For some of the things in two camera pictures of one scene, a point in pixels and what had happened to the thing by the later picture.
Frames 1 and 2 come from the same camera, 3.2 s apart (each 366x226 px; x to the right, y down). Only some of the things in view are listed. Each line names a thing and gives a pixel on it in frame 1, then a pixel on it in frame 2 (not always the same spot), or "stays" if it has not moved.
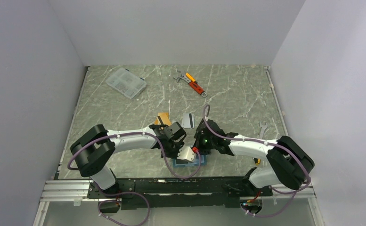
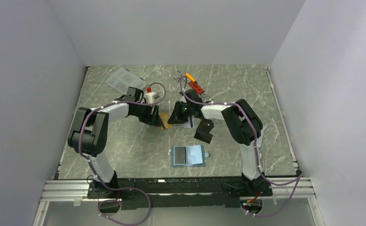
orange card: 164,117 stays
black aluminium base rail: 170,192 stays
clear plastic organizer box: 127,83 stays
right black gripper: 200,134 → 176,117
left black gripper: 179,144 → 153,119
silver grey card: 188,120 stays
